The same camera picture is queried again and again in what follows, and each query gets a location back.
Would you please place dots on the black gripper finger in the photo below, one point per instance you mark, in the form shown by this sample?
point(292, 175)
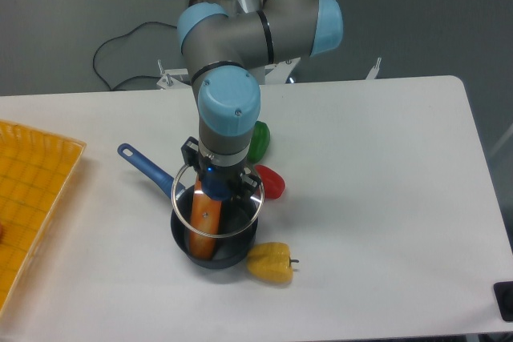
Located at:
point(190, 153)
point(244, 186)

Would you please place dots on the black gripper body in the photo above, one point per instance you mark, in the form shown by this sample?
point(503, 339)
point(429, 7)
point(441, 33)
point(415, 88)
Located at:
point(221, 172)

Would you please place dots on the glass pot lid blue knob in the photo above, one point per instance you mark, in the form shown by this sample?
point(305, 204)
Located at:
point(229, 218)

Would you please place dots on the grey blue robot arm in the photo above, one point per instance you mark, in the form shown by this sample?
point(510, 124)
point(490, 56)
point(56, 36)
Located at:
point(228, 101)

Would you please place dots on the red toy bell pepper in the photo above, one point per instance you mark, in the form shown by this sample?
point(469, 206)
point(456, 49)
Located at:
point(273, 183)

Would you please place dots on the green toy bell pepper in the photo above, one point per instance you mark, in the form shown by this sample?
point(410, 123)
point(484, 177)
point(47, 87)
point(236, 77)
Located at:
point(260, 141)

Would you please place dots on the orange toy baguette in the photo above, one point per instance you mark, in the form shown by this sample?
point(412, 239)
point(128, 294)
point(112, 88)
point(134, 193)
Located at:
point(205, 217)

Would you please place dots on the yellow toy bell pepper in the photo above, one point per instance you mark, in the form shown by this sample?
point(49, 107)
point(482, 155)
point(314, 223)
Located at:
point(271, 262)

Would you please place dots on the yellow woven basket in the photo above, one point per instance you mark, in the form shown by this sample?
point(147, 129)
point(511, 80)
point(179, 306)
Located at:
point(36, 166)

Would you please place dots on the black object table corner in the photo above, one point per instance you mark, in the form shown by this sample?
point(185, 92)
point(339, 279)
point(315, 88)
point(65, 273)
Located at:
point(504, 296)

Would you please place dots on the dark pot blue handle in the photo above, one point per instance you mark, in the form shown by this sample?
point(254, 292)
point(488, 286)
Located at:
point(227, 253)

